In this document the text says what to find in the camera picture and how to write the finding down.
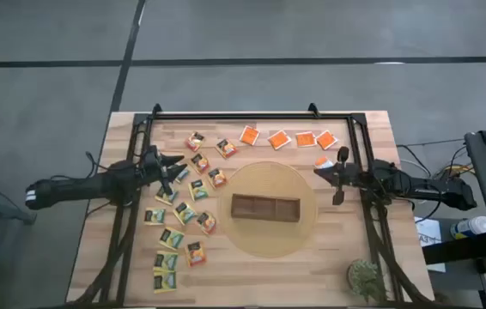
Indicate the round woven straw placemat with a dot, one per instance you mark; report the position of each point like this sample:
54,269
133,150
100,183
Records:
269,240

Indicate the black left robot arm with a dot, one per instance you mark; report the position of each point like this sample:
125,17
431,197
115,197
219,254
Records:
75,186

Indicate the black aluminium rig frame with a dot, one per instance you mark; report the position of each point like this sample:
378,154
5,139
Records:
247,116

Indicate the white canister blue yellow label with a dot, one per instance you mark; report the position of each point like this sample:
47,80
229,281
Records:
475,225

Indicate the brown wooden tea organizer box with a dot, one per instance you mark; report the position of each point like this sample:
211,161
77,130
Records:
264,208

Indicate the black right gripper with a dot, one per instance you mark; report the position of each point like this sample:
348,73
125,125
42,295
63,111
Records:
347,175

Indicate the bright orange tea sachet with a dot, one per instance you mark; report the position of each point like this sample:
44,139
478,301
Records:
322,161
279,140
249,135
326,140
306,139

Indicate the small potted green plant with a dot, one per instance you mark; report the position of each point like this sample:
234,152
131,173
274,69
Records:
365,281

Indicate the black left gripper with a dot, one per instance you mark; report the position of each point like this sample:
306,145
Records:
153,169

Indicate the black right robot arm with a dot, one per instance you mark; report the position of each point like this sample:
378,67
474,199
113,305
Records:
432,186

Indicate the white paper sheet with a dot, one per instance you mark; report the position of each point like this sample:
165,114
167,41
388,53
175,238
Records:
429,232

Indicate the grey side table frame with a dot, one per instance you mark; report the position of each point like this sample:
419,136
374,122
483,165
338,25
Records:
2,210

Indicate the black stand base bar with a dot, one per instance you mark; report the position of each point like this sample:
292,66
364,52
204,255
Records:
457,250

